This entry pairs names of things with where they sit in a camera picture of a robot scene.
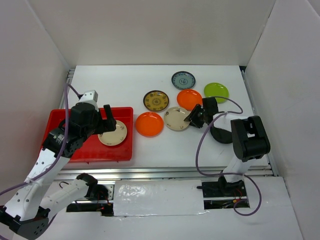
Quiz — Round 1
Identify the red plastic bin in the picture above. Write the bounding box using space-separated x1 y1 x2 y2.
42 107 133 163

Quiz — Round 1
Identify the orange plate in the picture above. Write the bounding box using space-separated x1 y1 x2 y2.
176 89 203 111
135 112 164 137

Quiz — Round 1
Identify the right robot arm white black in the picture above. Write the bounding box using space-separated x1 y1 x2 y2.
184 97 271 196

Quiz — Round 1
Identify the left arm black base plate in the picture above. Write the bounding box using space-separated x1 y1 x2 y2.
84 184 114 202

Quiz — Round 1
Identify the white foam cover board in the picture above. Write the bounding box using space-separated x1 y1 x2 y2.
113 180 205 217

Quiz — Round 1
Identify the yellow patterned plate dark rim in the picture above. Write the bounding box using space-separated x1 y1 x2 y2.
142 90 170 112

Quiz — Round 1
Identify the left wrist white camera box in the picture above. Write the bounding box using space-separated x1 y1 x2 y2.
78 90 99 111

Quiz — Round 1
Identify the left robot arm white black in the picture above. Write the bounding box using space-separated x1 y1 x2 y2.
0 102 116 240

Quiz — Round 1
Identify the green plate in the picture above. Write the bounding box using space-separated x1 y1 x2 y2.
203 82 229 104

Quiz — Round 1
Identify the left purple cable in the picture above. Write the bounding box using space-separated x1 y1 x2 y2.
0 83 83 198

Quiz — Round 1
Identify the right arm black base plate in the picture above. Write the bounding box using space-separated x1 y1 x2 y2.
196 177 247 198

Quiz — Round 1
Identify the blue patterned plate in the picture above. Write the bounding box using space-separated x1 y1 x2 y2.
171 71 196 90

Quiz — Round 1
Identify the cream plate with red marks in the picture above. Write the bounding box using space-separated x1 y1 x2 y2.
98 120 128 147

